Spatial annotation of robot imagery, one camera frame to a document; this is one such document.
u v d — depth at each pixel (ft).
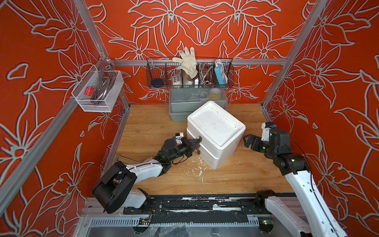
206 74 2.73
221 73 2.86
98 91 2.50
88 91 2.33
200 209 2.40
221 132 2.45
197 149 2.68
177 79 3.05
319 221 1.26
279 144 1.70
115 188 1.37
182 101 3.13
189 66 2.95
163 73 3.35
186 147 2.31
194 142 2.56
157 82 3.20
